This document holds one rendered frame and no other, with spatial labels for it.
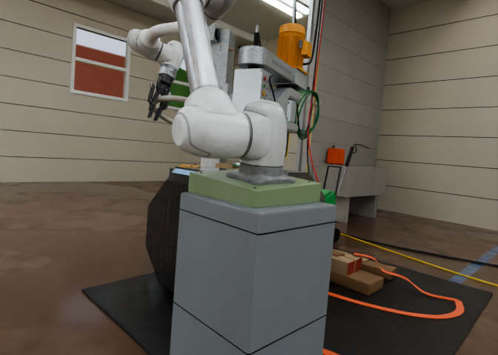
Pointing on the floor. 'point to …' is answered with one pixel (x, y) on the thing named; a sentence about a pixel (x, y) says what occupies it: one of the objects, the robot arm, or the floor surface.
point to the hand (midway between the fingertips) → (154, 113)
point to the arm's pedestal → (251, 278)
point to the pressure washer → (332, 198)
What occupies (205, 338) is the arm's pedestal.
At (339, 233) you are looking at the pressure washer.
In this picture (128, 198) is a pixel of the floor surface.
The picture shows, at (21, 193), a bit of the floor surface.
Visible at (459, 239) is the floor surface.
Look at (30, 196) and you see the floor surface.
